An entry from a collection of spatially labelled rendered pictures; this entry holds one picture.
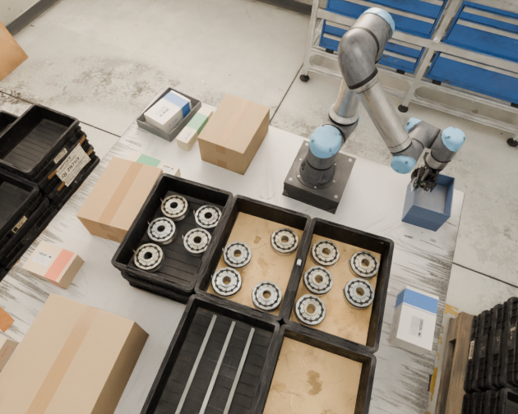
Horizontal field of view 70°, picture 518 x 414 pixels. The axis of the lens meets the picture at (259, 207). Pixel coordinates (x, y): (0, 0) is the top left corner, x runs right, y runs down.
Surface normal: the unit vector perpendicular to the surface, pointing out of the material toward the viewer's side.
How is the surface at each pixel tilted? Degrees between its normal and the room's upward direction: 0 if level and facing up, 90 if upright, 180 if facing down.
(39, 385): 0
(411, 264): 0
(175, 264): 0
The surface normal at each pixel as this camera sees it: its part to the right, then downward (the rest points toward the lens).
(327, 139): -0.04, -0.37
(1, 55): 0.88, 0.21
